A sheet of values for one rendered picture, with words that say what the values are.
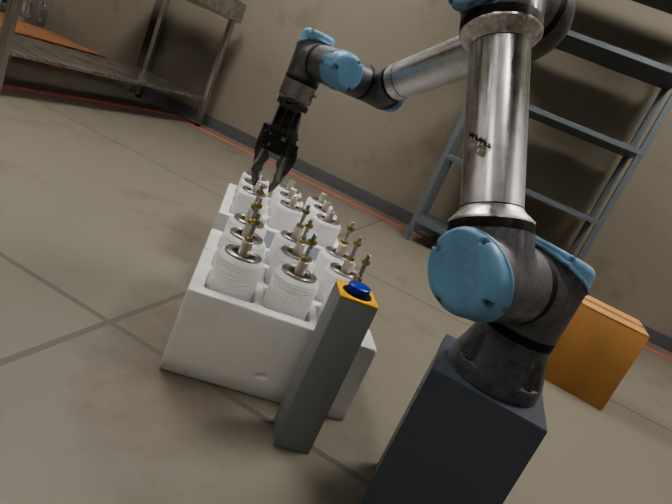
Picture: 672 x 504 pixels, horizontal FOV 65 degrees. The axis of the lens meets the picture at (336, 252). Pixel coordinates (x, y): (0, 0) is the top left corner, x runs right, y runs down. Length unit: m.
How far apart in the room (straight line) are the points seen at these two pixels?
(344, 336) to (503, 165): 0.39
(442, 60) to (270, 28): 3.11
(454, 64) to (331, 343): 0.55
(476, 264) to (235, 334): 0.53
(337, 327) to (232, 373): 0.28
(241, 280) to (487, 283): 0.52
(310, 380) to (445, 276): 0.35
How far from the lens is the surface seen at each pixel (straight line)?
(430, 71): 1.07
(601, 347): 2.01
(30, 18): 4.89
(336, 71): 1.07
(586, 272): 0.81
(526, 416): 0.84
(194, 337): 1.05
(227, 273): 1.02
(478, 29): 0.81
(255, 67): 4.09
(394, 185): 3.67
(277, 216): 1.57
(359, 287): 0.89
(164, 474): 0.89
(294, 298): 1.04
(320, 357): 0.92
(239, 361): 1.07
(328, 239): 1.58
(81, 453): 0.90
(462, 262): 0.68
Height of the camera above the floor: 0.60
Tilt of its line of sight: 15 degrees down
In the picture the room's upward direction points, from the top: 24 degrees clockwise
